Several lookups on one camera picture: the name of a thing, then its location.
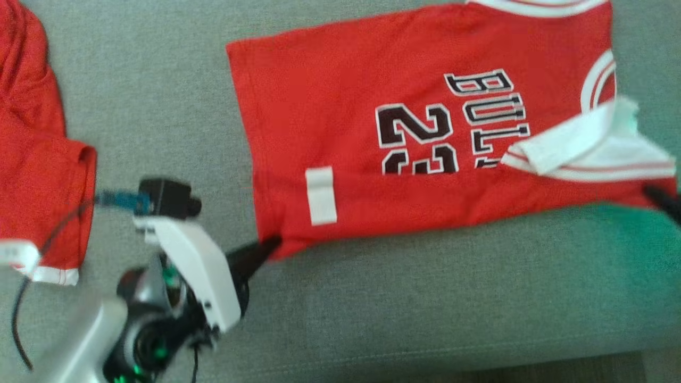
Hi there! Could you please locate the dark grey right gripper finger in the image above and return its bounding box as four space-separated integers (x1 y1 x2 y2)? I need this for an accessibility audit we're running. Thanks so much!
644 185 681 224

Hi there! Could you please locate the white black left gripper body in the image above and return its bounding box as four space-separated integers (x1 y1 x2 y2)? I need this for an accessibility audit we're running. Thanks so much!
133 215 243 333

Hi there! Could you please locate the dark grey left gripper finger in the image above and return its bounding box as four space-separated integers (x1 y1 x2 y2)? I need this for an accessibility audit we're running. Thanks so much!
227 237 281 282

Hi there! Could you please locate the red Bulls basketball jersey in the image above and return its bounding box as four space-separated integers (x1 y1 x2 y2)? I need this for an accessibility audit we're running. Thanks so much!
226 0 679 261

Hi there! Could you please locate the red basketball shorts white hem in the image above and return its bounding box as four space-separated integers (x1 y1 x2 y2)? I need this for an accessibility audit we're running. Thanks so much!
0 0 97 286

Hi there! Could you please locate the blue left camera cable plug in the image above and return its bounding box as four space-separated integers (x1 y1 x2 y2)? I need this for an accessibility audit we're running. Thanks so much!
96 190 152 214

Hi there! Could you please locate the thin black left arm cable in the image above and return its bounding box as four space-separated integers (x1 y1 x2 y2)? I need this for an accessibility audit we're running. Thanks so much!
12 194 99 371

